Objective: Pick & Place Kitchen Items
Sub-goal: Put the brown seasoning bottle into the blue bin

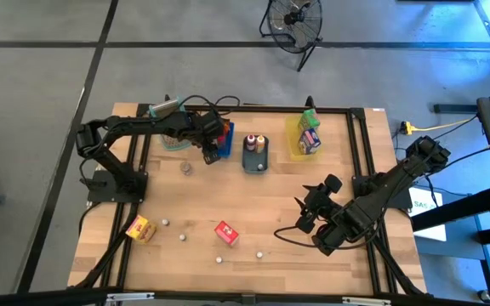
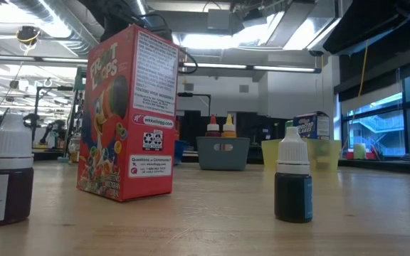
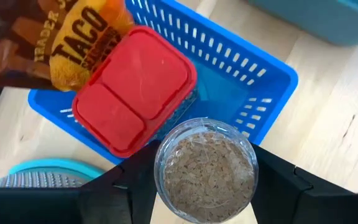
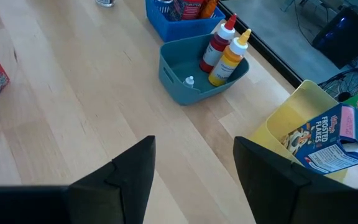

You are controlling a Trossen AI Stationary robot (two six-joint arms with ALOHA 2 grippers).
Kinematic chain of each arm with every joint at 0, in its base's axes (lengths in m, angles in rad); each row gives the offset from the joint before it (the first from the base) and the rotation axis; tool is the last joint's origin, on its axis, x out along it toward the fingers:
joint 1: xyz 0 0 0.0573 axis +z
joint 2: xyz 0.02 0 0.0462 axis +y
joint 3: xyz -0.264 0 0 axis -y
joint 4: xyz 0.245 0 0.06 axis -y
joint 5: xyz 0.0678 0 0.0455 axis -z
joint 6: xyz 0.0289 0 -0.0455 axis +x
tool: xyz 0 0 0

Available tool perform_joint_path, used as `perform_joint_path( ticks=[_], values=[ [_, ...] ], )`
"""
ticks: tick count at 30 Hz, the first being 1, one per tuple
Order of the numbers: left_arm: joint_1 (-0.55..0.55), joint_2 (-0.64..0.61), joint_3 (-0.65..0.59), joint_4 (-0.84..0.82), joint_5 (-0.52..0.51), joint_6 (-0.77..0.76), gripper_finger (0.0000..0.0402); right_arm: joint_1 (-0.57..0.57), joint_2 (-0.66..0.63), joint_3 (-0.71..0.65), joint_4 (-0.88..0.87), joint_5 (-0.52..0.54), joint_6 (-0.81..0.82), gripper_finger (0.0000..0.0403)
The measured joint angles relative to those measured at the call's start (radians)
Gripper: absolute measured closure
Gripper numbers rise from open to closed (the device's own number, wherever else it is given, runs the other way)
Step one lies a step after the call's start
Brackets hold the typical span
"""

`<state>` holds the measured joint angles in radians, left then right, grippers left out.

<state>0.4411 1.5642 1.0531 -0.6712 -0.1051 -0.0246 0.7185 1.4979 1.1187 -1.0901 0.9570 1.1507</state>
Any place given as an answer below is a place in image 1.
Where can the silver metal bracket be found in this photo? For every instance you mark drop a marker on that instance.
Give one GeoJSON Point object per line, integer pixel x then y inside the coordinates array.
{"type": "Point", "coordinates": [366, 301]}
{"type": "Point", "coordinates": [130, 297]}

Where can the black overhead frame beam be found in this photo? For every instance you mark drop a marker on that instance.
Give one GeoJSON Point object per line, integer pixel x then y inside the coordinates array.
{"type": "Point", "coordinates": [36, 297]}

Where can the grey plastic bin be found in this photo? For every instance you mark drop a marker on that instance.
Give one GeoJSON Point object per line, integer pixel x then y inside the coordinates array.
{"type": "Point", "coordinates": [249, 163]}

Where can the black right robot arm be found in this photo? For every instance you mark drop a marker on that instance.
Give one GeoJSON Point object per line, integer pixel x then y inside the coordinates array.
{"type": "Point", "coordinates": [377, 200]}

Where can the table-level camera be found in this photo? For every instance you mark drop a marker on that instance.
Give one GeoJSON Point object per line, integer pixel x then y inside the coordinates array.
{"type": "Point", "coordinates": [248, 298]}

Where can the green cereal box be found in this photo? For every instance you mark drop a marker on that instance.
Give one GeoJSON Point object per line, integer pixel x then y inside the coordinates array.
{"type": "Point", "coordinates": [309, 120]}

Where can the black metal beam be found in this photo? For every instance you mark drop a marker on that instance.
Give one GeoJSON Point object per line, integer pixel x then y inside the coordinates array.
{"type": "Point", "coordinates": [457, 209]}

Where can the black caster wheel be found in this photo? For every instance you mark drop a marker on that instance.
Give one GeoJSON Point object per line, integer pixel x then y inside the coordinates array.
{"type": "Point", "coordinates": [484, 296]}

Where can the black aluminium table frame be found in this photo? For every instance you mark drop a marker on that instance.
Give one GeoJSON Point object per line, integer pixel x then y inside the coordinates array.
{"type": "Point", "coordinates": [279, 109]}

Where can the yellow cereal box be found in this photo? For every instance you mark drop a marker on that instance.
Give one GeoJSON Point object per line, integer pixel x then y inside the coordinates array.
{"type": "Point", "coordinates": [140, 229]}

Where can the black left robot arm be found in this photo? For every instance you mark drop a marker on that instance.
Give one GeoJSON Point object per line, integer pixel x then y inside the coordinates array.
{"type": "Point", "coordinates": [143, 124]}

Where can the purple liquid dropper bottle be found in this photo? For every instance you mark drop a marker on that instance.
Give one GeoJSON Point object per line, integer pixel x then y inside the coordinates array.
{"type": "Point", "coordinates": [218, 259]}

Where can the blue Frosted Flakes cereal box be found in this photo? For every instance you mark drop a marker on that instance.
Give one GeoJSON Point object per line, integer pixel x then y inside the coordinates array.
{"type": "Point", "coordinates": [310, 141]}

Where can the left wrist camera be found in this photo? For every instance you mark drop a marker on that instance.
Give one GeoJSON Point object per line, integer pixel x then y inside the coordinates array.
{"type": "Point", "coordinates": [212, 158]}

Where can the black floor fan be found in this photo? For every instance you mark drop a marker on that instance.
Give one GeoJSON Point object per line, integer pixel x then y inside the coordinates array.
{"type": "Point", "coordinates": [292, 19]}

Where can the yellow translucent plastic bin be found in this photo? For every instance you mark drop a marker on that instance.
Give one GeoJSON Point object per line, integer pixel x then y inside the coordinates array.
{"type": "Point", "coordinates": [292, 144]}

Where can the black floor bar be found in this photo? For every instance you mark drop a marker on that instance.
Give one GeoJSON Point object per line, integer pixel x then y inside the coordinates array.
{"type": "Point", "coordinates": [453, 108]}

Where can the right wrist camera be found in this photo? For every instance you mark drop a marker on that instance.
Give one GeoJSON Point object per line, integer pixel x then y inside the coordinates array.
{"type": "Point", "coordinates": [333, 183]}

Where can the white paper sign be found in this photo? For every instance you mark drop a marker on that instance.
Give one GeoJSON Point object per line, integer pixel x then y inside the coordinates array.
{"type": "Point", "coordinates": [425, 206]}

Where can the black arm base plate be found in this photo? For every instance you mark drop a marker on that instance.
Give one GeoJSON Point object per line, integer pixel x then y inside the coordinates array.
{"type": "Point", "coordinates": [100, 193]}
{"type": "Point", "coordinates": [402, 203]}

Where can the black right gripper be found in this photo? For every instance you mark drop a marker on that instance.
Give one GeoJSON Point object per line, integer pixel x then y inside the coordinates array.
{"type": "Point", "coordinates": [319, 206]}

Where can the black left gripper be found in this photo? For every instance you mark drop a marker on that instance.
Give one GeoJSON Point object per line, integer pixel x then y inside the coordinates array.
{"type": "Point", "coordinates": [204, 127]}

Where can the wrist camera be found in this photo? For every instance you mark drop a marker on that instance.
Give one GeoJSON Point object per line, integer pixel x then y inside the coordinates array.
{"type": "Point", "coordinates": [212, 158]}
{"type": "Point", "coordinates": [333, 183]}

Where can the yellow mustard squeeze bottle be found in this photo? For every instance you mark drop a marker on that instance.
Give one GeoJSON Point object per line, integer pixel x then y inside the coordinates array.
{"type": "Point", "coordinates": [260, 144]}

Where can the red Froot Loops cereal box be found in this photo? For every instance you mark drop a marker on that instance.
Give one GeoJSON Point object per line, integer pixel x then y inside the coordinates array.
{"type": "Point", "coordinates": [226, 231]}

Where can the blue plastic bin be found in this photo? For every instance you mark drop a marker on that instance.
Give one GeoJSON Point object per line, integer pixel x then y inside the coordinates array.
{"type": "Point", "coordinates": [229, 146]}

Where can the blue metal frame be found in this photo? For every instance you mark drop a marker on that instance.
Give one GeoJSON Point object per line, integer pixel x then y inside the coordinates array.
{"type": "Point", "coordinates": [489, 259]}

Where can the red ketchup squeeze bottle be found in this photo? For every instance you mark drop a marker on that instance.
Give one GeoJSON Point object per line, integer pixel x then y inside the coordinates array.
{"type": "Point", "coordinates": [251, 142]}

